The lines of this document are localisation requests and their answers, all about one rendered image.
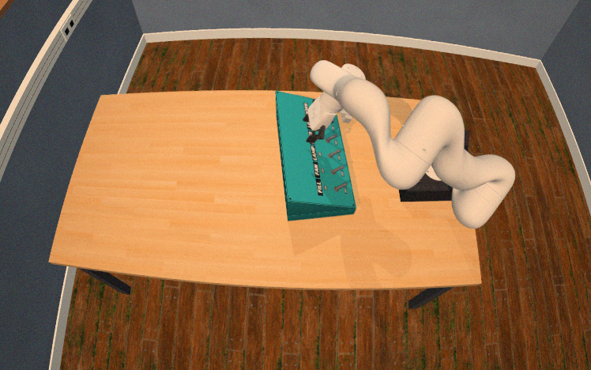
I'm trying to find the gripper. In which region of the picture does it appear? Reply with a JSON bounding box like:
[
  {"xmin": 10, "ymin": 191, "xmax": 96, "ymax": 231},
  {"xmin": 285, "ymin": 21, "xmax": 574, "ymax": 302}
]
[{"xmin": 303, "ymin": 96, "xmax": 337, "ymax": 143}]

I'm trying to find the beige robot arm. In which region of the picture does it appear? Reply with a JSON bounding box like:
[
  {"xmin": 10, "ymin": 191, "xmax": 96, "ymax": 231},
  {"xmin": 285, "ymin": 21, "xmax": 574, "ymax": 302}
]
[{"xmin": 310, "ymin": 60, "xmax": 515, "ymax": 228}]

